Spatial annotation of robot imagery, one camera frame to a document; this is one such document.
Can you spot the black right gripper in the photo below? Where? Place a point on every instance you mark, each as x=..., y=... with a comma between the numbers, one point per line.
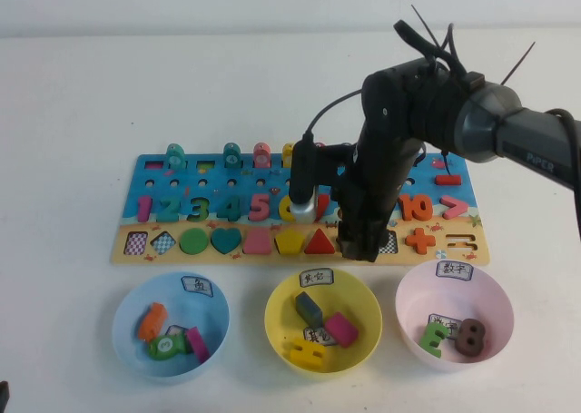
x=374, y=186

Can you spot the right grey black robot arm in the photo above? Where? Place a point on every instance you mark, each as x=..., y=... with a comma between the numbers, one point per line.
x=499, y=122

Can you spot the red triangle piece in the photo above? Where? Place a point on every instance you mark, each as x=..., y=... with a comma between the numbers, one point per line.
x=319, y=245

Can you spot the red number seven piece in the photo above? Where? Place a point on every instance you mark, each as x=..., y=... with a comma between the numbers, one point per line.
x=322, y=206

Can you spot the orange plus sign piece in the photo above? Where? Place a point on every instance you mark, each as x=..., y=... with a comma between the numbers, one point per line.
x=420, y=241

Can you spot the paper label on yellow bowl rim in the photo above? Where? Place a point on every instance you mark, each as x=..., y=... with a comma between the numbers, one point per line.
x=316, y=279

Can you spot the orange number ten piece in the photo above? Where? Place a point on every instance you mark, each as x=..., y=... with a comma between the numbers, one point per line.
x=420, y=209

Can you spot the yellow pentagon piece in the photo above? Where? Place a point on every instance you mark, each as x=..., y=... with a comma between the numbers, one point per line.
x=288, y=242

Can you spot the yellow number six piece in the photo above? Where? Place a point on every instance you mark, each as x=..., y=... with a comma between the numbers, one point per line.
x=284, y=211

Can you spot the paper label on pink bowl rim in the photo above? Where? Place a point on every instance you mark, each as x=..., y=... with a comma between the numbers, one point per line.
x=454, y=269

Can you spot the pink greater-than sign piece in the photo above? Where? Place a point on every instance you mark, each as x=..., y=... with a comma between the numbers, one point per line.
x=458, y=207

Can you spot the red minus sign piece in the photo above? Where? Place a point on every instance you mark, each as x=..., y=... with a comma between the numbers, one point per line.
x=447, y=180

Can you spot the paper label inside yellow bowl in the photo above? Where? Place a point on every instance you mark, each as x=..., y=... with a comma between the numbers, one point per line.
x=318, y=336

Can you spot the pink trapezoid piece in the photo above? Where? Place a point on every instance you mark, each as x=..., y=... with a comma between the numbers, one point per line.
x=258, y=242

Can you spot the yellow plastic bowl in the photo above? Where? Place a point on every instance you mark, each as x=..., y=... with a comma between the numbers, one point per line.
x=363, y=349

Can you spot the pink number five piece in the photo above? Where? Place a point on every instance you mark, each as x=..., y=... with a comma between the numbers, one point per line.
x=261, y=208

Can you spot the light green number three piece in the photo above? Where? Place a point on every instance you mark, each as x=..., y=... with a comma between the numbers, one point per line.
x=431, y=338

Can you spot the paper label inside pink bowl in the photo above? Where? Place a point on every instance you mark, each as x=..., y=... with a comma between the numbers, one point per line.
x=449, y=324

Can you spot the yellow equals sign piece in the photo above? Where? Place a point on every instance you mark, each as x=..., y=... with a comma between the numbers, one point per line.
x=306, y=353

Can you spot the teal number four piece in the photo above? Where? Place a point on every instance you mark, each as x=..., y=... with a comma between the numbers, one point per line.
x=232, y=211

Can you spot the teal heart piece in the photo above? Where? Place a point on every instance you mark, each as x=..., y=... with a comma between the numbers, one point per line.
x=226, y=240

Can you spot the brown number eight piece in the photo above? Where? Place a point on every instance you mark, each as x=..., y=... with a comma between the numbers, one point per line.
x=469, y=337

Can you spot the pink plastic bowl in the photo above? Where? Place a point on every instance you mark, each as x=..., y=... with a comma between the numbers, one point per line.
x=495, y=304

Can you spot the green circle piece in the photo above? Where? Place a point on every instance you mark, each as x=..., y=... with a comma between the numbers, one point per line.
x=193, y=241

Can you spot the paper label on blue bowl rim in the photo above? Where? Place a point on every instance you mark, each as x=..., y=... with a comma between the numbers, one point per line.
x=198, y=286

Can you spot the colourful wooden puzzle board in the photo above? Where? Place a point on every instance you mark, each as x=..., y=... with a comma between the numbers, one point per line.
x=181, y=183

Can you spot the magenta fish piece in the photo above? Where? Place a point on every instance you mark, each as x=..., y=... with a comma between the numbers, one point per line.
x=198, y=345

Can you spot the teal number two piece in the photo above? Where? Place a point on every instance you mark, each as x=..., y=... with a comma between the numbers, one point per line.
x=169, y=215

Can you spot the paper label inside blue bowl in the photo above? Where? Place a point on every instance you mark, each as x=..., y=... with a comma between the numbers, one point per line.
x=176, y=330

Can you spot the magenta number one piece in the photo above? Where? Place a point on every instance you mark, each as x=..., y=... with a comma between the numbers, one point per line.
x=144, y=209

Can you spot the green fish piece number three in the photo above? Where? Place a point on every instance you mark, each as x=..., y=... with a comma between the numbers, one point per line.
x=164, y=347

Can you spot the orange fish piece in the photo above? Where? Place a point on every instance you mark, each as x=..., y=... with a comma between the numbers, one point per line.
x=152, y=322

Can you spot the light blue plastic bowl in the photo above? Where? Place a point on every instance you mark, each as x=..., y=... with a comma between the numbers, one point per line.
x=136, y=358

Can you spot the dark grey square block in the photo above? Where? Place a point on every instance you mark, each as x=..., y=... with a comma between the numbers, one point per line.
x=308, y=307

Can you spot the magenta rectangle block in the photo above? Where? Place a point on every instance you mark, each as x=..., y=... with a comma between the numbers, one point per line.
x=340, y=329

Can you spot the yellow fish peg number six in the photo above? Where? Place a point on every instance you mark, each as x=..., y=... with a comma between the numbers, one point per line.
x=287, y=155

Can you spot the pink fish peg number five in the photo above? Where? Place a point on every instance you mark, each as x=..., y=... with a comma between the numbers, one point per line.
x=262, y=155

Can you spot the teal fish peg number four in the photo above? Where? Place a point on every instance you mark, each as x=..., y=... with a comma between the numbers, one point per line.
x=231, y=155

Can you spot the teal fish peg number two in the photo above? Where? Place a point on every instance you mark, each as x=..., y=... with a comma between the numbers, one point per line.
x=174, y=156

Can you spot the black zip tie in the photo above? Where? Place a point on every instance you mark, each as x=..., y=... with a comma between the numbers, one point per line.
x=424, y=22
x=519, y=63

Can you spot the dark object at table edge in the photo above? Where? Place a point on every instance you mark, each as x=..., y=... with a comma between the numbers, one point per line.
x=3, y=394

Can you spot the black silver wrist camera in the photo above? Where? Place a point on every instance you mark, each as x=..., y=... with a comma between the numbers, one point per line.
x=303, y=190

